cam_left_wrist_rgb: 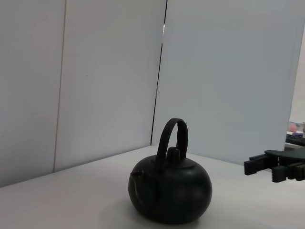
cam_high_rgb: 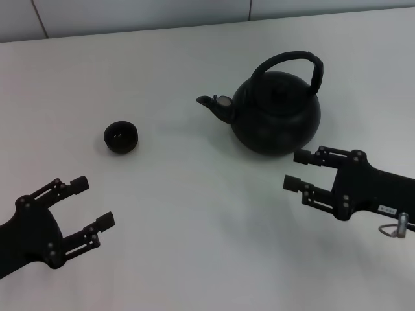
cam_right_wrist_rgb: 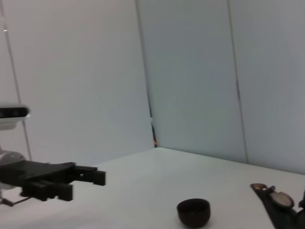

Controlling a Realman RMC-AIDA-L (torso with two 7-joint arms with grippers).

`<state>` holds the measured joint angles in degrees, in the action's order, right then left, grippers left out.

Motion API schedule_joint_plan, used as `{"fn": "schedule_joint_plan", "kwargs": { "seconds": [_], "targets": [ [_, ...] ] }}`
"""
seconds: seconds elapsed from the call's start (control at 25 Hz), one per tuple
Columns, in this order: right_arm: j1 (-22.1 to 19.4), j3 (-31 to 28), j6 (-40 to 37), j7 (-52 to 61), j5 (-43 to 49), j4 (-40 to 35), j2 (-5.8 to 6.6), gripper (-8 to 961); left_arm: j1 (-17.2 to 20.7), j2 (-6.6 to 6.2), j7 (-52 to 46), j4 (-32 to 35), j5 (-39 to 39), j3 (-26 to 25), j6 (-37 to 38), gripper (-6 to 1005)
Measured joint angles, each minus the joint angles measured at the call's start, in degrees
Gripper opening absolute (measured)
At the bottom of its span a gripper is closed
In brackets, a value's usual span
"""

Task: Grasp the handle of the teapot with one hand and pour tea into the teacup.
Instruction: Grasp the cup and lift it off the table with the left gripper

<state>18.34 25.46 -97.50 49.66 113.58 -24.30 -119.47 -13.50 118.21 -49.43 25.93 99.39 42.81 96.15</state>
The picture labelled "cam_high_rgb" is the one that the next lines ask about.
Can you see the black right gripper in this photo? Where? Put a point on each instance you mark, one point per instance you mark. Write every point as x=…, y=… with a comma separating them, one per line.
x=360, y=184

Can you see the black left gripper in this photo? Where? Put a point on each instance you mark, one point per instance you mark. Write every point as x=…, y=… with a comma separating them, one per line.
x=29, y=233

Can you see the black round teapot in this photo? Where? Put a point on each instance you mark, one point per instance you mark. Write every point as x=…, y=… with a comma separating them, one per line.
x=275, y=129

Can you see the small black teacup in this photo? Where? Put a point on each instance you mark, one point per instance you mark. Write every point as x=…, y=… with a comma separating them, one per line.
x=120, y=143

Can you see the black teapot lid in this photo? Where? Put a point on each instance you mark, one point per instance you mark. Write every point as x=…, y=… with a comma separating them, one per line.
x=279, y=94

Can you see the silver cylindrical connector plug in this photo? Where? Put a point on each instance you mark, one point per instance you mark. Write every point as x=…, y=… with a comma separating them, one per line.
x=403, y=225

